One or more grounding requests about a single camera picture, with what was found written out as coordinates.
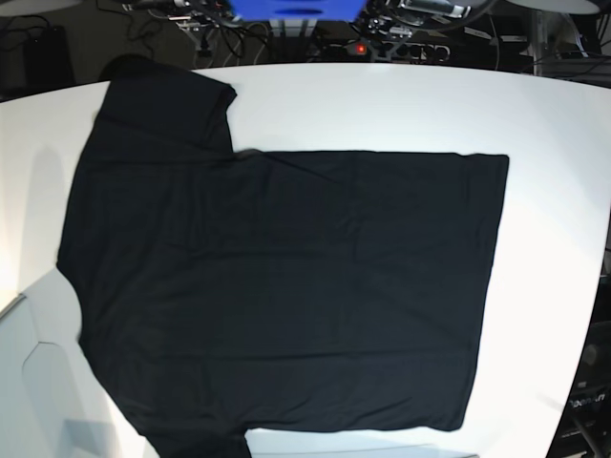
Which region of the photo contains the black T-shirt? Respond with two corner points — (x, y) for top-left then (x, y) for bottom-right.
(57, 58), (510, 457)

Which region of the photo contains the black power strip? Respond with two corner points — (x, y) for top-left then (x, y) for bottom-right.
(307, 41), (451, 65)

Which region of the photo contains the blue box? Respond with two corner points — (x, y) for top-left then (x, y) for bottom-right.
(229, 0), (367, 22)

